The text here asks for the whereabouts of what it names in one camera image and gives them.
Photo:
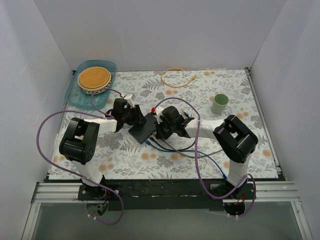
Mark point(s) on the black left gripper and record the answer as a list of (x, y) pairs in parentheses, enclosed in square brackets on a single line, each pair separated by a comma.
[(137, 117)]

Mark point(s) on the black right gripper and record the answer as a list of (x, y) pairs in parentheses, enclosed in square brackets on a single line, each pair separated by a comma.
[(161, 127)]

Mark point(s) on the black network switch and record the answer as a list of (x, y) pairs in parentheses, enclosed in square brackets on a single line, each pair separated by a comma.
[(143, 132)]

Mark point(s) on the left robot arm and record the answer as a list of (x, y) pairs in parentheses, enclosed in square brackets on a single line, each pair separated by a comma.
[(79, 141)]

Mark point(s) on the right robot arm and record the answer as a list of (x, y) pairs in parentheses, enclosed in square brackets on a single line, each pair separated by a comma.
[(235, 138)]

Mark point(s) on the floral table mat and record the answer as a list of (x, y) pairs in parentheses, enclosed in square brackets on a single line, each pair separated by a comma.
[(120, 156)]

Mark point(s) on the green cup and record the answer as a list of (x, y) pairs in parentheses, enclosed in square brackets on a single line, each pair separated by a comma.
[(219, 103)]

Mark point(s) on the woven basket plate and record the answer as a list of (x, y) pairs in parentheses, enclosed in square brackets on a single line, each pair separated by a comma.
[(94, 79)]

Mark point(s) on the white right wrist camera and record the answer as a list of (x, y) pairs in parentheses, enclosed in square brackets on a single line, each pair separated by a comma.
[(157, 112)]

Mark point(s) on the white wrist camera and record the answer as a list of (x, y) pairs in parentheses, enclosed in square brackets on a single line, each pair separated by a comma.
[(130, 99), (157, 112)]

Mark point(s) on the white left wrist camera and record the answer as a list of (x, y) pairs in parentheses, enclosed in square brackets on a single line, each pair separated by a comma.
[(130, 99)]

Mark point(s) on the aluminium frame rail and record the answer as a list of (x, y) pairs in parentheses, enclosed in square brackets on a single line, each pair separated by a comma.
[(67, 192)]

